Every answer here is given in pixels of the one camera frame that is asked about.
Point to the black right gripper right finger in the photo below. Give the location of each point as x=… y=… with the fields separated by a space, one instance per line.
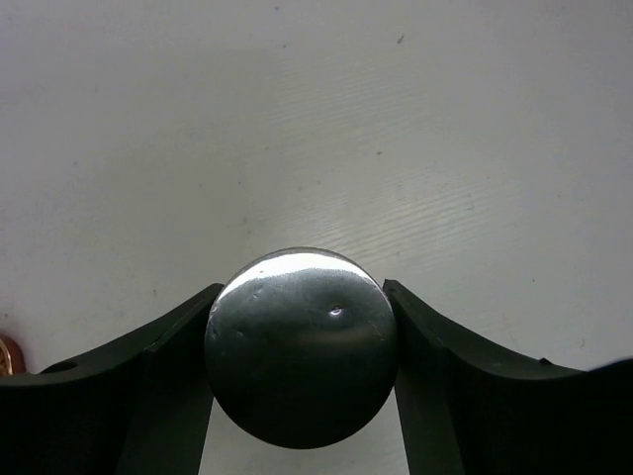
x=468 y=405

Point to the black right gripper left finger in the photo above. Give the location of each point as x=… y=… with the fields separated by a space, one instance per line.
x=139 y=404

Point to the white pepper bottle blue label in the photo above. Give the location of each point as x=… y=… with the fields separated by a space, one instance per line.
x=301 y=348

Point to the red tray with gold rim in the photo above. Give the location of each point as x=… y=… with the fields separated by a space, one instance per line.
x=12 y=359

